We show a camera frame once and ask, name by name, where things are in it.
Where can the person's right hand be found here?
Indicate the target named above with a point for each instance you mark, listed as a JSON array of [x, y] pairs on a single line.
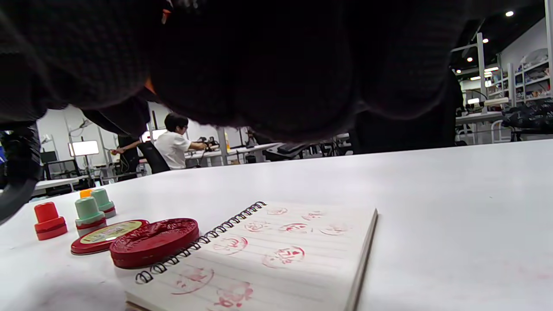
[[281, 65]]

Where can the person's left hand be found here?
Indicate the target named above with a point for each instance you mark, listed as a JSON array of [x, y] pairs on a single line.
[[77, 52]]

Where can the green reward stamp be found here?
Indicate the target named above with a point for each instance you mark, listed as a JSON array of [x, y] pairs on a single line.
[[89, 214], [103, 201]]

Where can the red reward stamp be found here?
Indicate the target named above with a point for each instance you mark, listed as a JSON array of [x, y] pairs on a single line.
[[49, 222]]

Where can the red ink tin lid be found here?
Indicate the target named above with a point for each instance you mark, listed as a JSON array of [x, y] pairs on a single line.
[[108, 235]]

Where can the spiral lined notebook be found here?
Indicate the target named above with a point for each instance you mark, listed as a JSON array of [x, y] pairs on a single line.
[[281, 259]]

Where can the red ink pad base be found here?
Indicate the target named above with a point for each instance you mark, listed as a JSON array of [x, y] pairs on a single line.
[[153, 242]]

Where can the white background desk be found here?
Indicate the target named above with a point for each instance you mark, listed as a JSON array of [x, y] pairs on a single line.
[[242, 149]]

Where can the bright computer monitor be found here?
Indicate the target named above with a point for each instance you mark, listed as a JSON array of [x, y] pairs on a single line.
[[84, 148]]

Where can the black background office chair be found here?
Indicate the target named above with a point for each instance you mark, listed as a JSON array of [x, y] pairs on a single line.
[[151, 157]]

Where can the black white left hand controller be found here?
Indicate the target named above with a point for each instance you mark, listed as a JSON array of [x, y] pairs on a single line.
[[17, 181]]

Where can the metal storage shelving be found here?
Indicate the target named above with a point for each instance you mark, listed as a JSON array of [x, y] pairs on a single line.
[[531, 77]]

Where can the black patterned bag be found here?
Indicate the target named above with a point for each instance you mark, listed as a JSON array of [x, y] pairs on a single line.
[[529, 114]]

